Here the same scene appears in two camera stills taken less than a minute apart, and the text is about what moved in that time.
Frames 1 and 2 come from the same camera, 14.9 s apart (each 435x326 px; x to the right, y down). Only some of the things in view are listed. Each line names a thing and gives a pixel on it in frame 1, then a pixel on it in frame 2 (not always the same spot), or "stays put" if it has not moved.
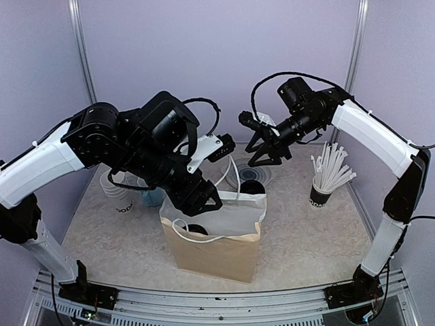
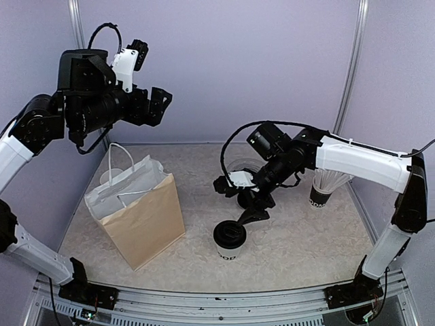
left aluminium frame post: (75, 12) stays put
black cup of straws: (329, 171) stays put
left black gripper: (192, 197) -> (138, 115)
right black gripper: (277, 150) -> (257, 211)
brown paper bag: (220, 244) -> (141, 212)
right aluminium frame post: (354, 58) stays put
